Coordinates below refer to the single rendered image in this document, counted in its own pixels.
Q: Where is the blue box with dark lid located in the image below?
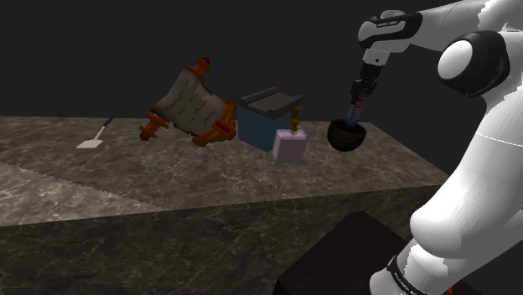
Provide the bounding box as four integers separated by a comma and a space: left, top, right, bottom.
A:
237, 86, 305, 153

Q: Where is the pink bottle with gold cap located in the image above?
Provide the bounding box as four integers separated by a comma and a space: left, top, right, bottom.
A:
271, 107, 309, 163

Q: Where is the white spatula with black handle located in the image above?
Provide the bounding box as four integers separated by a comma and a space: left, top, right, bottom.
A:
75, 116, 116, 150

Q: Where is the parchment scroll with orange rollers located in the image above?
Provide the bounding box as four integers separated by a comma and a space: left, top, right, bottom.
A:
138, 56, 238, 148

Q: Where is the dark brown bowl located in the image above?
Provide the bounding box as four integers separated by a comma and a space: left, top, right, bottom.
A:
326, 117, 368, 153

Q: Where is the dark robot stand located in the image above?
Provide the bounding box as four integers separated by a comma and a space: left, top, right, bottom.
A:
271, 210, 484, 295

